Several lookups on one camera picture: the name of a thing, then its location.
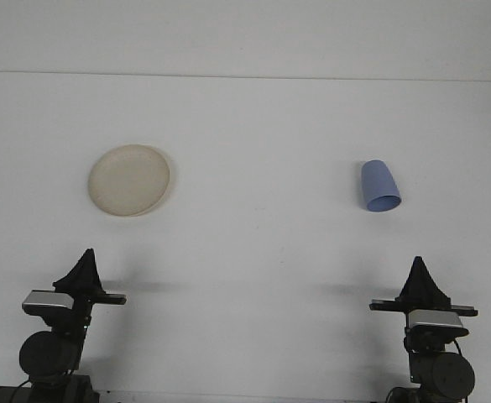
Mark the pale blue cup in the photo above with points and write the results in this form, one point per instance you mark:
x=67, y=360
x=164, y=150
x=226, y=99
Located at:
x=377, y=180

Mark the pale round plate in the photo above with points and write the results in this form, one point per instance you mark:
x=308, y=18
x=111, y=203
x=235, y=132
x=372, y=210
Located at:
x=127, y=180

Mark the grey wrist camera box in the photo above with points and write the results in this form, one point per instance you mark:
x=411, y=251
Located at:
x=436, y=320
x=45, y=300

